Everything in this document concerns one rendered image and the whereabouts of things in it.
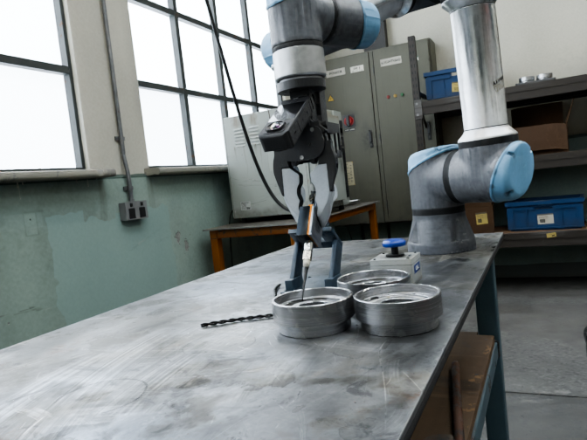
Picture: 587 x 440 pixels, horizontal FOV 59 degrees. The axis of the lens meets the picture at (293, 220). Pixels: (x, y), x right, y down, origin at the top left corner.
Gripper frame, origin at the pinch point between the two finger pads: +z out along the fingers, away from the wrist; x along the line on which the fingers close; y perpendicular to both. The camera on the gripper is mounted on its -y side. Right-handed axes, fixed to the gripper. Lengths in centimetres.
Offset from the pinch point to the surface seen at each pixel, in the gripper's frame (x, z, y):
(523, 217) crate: -33, 39, 346
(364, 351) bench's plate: -11.4, 13.2, -17.5
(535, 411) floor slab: -29, 93, 143
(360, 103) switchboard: 89, -68, 377
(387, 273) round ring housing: -8.8, 9.7, 7.1
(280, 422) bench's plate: -9.0, 13.2, -34.4
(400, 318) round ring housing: -14.6, 10.8, -13.1
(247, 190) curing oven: 119, -4, 208
